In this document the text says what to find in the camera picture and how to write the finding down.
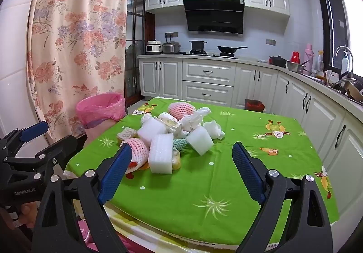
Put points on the steel mixing bowl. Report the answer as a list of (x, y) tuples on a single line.
[(295, 66)]

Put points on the black stock pot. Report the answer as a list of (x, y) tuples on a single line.
[(197, 45)]

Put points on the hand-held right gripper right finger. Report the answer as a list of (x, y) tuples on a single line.
[(246, 170)]

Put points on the white tissue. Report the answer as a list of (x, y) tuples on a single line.
[(214, 129)]

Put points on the person's left hand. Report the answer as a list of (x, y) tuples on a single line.
[(27, 209)]

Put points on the floral curtain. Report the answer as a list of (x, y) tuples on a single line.
[(79, 28)]

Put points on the white foam block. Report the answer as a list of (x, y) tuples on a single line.
[(200, 141), (151, 132), (161, 156)]

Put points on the white rice cooker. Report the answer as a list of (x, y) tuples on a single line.
[(153, 46)]

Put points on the brown framed glass door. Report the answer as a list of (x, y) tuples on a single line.
[(134, 57)]

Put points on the steel pressure cooker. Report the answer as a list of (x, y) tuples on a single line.
[(171, 47)]

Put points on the dark wall socket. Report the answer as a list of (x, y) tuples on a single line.
[(171, 34), (270, 41)]

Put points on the white soap bottle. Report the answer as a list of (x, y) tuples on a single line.
[(344, 64)]

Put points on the white lower kitchen cabinets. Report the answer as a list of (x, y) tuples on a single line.
[(207, 79)]

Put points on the black range hood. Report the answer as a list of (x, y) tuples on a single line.
[(214, 14)]

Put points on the black frying pan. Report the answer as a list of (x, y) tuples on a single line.
[(228, 49)]

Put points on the pink-bagged waste bin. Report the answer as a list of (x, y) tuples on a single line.
[(99, 105)]

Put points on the yellow sponge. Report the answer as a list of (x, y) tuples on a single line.
[(176, 160)]

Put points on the small red bin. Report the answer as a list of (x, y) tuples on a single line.
[(254, 105)]

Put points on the pale yellow spray bottle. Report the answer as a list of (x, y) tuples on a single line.
[(320, 62)]

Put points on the white plastic bag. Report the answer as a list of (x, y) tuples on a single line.
[(194, 119)]

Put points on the cluttered kitchen sink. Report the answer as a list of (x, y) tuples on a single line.
[(346, 87)]

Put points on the pale printed undercloth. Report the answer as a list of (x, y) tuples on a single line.
[(147, 227)]

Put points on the black gas stove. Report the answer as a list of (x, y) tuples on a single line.
[(211, 54)]

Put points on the chrome faucet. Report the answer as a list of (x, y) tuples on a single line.
[(344, 48)]

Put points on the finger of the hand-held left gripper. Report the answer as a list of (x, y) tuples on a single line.
[(34, 131), (65, 145)]

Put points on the pink thermos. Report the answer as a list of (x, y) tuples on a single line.
[(308, 60)]

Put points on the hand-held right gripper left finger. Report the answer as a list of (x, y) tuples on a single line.
[(116, 167)]

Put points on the green printed tablecloth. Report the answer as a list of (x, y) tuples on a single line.
[(184, 199)]

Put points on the dark framed window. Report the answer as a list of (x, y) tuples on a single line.
[(329, 14)]

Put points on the black clay pot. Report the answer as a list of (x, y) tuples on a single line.
[(278, 60)]

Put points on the teal patterned wrapper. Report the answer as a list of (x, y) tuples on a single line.
[(180, 144)]

